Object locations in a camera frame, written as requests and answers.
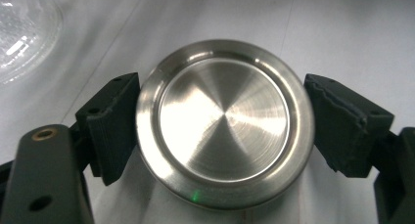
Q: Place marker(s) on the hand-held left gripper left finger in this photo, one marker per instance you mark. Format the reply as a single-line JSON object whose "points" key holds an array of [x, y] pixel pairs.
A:
{"points": [[111, 126]]}

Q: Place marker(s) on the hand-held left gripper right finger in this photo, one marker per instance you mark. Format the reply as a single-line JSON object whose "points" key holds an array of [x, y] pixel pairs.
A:
{"points": [[345, 126]]}

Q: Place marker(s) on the round stainless steel lid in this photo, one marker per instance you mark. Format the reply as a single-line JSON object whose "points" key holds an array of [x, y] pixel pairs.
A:
{"points": [[225, 124]]}

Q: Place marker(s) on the clear glass bowl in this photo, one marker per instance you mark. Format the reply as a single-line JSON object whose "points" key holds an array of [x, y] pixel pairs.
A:
{"points": [[23, 31]]}

